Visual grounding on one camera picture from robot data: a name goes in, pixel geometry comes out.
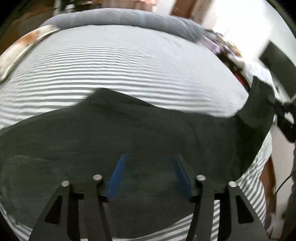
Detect rolled grey checked duvet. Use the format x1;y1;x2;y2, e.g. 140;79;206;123
41;8;205;43

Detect dark grey denim pants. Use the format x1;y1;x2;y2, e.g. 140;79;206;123
1;79;274;238

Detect brown striped side curtain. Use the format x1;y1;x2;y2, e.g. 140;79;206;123
190;0;213;24

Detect pile of clothes on bench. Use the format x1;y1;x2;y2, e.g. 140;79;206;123
205;29;242;57

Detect pink patterned curtain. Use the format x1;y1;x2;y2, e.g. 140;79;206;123
101;0;158;11

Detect grey white striped bed sheet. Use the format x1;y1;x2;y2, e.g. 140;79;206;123
1;25;268;240

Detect brown wooden door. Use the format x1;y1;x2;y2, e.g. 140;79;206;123
171;0;197;18

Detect floral cream pillow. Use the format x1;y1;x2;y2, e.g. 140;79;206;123
1;25;60;82

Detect black cable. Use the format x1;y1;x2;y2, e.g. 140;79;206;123
273;171;295;195

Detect dark wooden low cabinet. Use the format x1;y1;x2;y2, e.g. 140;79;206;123
216;52;250;92

